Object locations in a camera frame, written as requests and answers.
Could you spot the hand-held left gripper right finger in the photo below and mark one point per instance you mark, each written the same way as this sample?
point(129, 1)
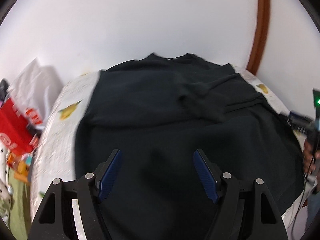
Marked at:
point(205, 177)

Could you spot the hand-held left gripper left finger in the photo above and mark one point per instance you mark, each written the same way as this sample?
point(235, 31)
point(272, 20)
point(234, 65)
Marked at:
point(111, 177)

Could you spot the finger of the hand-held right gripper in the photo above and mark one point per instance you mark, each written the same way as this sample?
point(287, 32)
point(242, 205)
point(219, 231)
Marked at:
point(300, 123)

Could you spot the black garment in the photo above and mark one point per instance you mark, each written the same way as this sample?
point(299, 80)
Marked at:
point(162, 105)

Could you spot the person's right forearm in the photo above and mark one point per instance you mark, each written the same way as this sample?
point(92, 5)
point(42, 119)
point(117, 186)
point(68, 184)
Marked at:
point(313, 207)

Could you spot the person's right hand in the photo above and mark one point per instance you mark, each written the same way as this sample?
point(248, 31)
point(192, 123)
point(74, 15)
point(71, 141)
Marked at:
point(308, 157)

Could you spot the fruit print tablecloth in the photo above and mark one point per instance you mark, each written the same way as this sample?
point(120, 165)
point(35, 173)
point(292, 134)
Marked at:
point(61, 135)

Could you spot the orange packet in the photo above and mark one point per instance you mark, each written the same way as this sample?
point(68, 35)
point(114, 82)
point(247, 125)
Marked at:
point(21, 166)

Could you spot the green cloth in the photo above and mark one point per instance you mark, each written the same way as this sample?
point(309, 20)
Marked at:
point(17, 205)

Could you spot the brown wooden door trim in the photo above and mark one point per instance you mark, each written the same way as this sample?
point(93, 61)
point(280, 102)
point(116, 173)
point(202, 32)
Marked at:
point(261, 30)

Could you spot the white dotted cloth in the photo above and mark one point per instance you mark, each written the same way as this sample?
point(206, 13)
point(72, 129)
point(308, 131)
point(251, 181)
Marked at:
point(3, 197)

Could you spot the red bag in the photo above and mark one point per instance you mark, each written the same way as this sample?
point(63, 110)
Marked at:
point(12, 122)

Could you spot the white plastic bag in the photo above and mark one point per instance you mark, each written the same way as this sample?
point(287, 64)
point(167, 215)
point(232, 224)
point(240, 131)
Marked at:
point(32, 85)

